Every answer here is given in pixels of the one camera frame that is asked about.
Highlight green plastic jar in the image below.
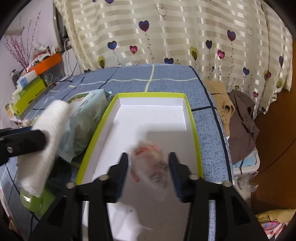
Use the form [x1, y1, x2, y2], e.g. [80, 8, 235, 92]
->
[20, 188, 56, 216]

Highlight purple dried flower branches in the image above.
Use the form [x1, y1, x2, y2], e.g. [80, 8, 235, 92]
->
[4, 12, 41, 69]

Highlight heart pattern curtain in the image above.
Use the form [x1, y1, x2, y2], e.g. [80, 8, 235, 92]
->
[54, 0, 293, 113]

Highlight wooden wardrobe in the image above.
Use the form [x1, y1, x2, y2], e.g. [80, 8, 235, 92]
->
[250, 87, 296, 216]

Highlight lime green cardboard box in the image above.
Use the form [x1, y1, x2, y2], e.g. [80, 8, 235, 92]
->
[11, 77, 46, 116]

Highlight black cable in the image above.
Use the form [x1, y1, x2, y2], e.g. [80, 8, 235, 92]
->
[54, 60, 80, 85]

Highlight white blue tissue box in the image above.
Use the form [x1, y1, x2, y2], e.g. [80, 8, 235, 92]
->
[16, 70, 37, 89]

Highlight clear plastic bag with items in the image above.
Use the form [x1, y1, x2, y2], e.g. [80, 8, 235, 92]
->
[130, 141, 169, 201]

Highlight white towel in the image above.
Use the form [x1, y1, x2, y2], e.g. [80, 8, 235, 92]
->
[16, 100, 70, 197]

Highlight green lidded white box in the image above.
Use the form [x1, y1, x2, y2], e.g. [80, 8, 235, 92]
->
[77, 92, 203, 240]

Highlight orange storage bin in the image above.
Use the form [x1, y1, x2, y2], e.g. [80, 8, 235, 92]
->
[29, 53, 62, 75]

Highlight wet wipes pack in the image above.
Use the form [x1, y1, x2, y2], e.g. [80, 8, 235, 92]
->
[57, 89, 111, 163]

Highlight brown clothes pile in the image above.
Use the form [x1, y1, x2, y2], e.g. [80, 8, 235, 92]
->
[205, 80, 259, 165]

